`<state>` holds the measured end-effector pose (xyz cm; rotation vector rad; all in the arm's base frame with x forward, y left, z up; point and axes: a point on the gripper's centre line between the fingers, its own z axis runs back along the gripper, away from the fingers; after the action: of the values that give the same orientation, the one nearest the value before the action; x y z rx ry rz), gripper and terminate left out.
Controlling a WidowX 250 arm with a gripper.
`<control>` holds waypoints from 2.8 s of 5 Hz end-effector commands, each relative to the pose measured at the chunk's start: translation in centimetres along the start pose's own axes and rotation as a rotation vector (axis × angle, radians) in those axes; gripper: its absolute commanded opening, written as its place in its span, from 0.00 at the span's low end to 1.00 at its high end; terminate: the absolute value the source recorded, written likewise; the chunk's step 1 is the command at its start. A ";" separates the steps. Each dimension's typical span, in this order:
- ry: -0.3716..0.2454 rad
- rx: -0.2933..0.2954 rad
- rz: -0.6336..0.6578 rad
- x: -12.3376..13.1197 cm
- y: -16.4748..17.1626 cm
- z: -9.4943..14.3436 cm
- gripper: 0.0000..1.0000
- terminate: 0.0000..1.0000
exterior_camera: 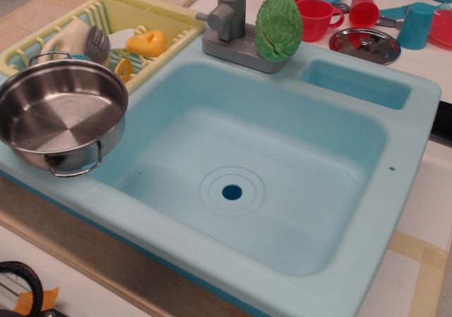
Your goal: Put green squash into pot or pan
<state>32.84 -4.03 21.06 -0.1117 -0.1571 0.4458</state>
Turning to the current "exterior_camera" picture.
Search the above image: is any steel pot lid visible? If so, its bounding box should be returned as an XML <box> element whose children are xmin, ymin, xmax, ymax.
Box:
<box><xmin>329</xmin><ymin>28</ymin><xmax>401</xmax><ymax>65</ymax></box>

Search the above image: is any stainless steel pot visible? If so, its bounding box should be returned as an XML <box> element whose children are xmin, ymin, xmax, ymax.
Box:
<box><xmin>1</xmin><ymin>52</ymin><xmax>129</xmax><ymax>178</ymax></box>

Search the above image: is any red tumbler cup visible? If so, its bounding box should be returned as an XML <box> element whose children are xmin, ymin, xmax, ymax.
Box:
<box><xmin>349</xmin><ymin>0</ymin><xmax>380</xmax><ymax>28</ymax></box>

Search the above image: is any grey toy faucet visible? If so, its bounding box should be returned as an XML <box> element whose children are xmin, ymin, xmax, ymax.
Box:
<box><xmin>196</xmin><ymin>0</ymin><xmax>285</xmax><ymax>73</ymax></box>

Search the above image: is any teal tumbler cup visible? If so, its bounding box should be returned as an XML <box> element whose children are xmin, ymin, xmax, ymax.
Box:
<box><xmin>397</xmin><ymin>2</ymin><xmax>435</xmax><ymax>50</ymax></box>

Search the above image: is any yellow toy pepper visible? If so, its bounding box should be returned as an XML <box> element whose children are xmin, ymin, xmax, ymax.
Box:
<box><xmin>125</xmin><ymin>30</ymin><xmax>167</xmax><ymax>57</ymax></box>

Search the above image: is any yellow dish rack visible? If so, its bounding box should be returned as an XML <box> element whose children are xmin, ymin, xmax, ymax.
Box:
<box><xmin>1</xmin><ymin>0</ymin><xmax>205</xmax><ymax>93</ymax></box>

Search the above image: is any white toy knife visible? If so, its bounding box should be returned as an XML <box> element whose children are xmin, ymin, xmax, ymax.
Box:
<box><xmin>108</xmin><ymin>28</ymin><xmax>135</xmax><ymax>50</ymax></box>

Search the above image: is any yellow toy slice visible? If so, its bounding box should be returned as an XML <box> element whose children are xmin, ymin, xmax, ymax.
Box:
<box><xmin>114</xmin><ymin>59</ymin><xmax>133</xmax><ymax>83</ymax></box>

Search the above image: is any grey toy fork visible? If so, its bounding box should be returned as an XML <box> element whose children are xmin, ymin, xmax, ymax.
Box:
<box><xmin>83</xmin><ymin>25</ymin><xmax>110</xmax><ymax>66</ymax></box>

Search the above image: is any cream toy bottle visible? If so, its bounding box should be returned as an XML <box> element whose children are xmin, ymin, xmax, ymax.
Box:
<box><xmin>37</xmin><ymin>19</ymin><xmax>90</xmax><ymax>64</ymax></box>

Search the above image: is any light blue toy sink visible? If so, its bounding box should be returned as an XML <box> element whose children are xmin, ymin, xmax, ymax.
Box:
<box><xmin>1</xmin><ymin>41</ymin><xmax>441</xmax><ymax>316</ymax></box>

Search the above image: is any orange tape piece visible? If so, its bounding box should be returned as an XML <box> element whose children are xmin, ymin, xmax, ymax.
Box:
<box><xmin>13</xmin><ymin>287</ymin><xmax>60</xmax><ymax>316</ymax></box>

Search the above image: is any red cup with handle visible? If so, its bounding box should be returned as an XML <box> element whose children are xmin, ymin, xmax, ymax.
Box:
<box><xmin>296</xmin><ymin>0</ymin><xmax>345</xmax><ymax>42</ymax></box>

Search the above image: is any black cable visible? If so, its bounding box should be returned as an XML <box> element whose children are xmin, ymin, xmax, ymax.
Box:
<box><xmin>0</xmin><ymin>261</ymin><xmax>44</xmax><ymax>312</ymax></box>

